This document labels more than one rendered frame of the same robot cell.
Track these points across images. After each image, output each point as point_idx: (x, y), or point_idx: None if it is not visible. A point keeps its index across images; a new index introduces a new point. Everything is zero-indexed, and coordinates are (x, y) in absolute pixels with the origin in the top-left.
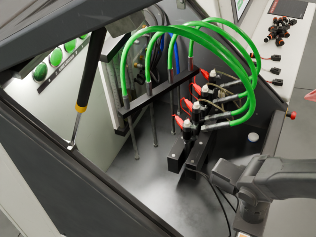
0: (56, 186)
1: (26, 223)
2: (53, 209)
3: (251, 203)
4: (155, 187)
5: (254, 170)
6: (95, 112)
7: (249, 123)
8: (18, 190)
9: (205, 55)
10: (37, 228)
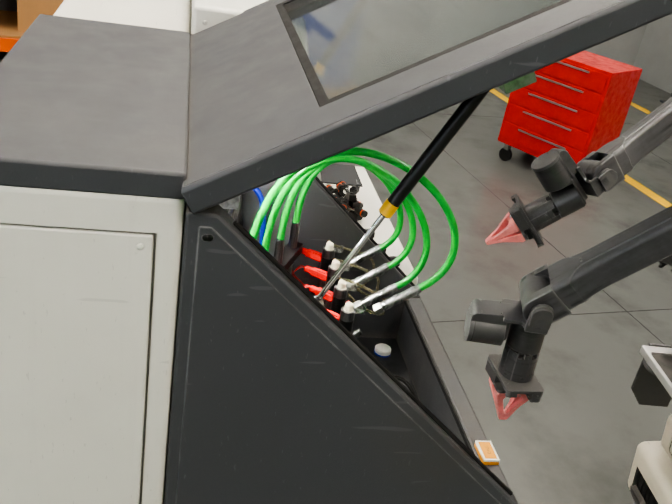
0: (259, 402)
1: None
2: (200, 490)
3: (548, 325)
4: None
5: (540, 284)
6: None
7: (364, 334)
8: (121, 474)
9: (302, 224)
10: None
